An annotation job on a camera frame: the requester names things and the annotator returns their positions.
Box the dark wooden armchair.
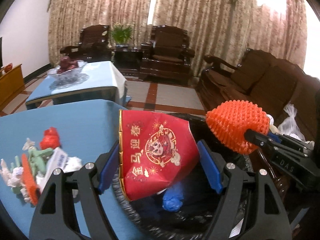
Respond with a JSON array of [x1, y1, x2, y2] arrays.
[[60, 24, 112, 62], [139, 25, 195, 86]]

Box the blue tablecloth table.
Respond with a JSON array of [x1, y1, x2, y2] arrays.
[[1, 100, 150, 239], [25, 61, 131, 110]]

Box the red plastic bag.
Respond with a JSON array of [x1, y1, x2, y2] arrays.
[[39, 127, 61, 150]]

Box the crumpled white tissue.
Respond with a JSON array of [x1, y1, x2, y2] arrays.
[[63, 157, 82, 173]]

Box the red festive paper packet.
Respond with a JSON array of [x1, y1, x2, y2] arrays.
[[119, 110, 200, 201]]

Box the orange foam strip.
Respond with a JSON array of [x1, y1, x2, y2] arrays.
[[22, 153, 39, 206]]

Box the glass fruit bowl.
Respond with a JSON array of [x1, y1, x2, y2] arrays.
[[47, 60, 89, 90]]

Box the right dark wooden armchair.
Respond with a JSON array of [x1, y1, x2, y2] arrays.
[[139, 25, 195, 86]]

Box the dark side table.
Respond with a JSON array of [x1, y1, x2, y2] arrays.
[[112, 47, 143, 72]]

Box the green glove with white ball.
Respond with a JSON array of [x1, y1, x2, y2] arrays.
[[22, 138, 54, 178]]

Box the dark red fruit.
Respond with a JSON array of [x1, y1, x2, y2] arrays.
[[57, 56, 79, 74]]

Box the orange foam fruit net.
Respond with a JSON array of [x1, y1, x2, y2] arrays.
[[206, 100, 270, 155]]

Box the blue tablecloth far table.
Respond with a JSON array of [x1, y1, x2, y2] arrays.
[[25, 61, 131, 110]]

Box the white toothpaste tube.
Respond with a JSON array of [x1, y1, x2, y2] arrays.
[[39, 147, 68, 192]]

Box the wooden tv cabinet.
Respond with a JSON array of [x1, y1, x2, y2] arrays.
[[0, 64, 25, 111]]

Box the dark wooden sofa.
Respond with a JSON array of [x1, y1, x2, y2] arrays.
[[196, 49, 319, 140]]

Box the red ornament on cabinet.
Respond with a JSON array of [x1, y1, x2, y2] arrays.
[[4, 63, 13, 73]]

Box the blue tablecloth near table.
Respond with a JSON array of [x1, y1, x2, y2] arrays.
[[1, 100, 150, 239]]

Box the white plastic bag on sofa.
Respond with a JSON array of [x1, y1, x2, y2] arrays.
[[278, 103, 305, 141]]

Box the left dark wooden armchair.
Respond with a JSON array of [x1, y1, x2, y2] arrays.
[[60, 24, 112, 62]]

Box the black trash bin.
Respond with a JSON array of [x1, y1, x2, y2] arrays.
[[112, 112, 253, 239]]

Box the patterned beige curtains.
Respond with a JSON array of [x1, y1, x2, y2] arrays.
[[48, 0, 307, 76]]

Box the green potted plant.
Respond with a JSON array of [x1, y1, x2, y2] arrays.
[[111, 23, 133, 45]]

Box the blue plastic bag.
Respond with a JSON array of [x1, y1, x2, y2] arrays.
[[162, 182, 184, 212]]

